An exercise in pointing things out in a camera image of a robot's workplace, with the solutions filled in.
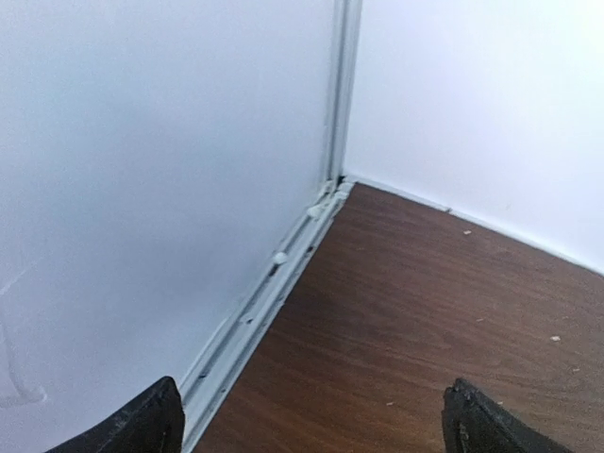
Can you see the left side aluminium rail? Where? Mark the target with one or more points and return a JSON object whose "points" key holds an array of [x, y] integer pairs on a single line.
{"points": [[215, 371]]}

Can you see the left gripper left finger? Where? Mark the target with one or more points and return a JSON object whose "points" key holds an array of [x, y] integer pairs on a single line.
{"points": [[153, 421]]}

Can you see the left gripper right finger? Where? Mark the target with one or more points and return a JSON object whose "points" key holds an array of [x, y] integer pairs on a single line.
{"points": [[473, 422]]}

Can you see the left aluminium frame post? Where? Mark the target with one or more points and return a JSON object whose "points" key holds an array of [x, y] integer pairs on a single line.
{"points": [[342, 62]]}

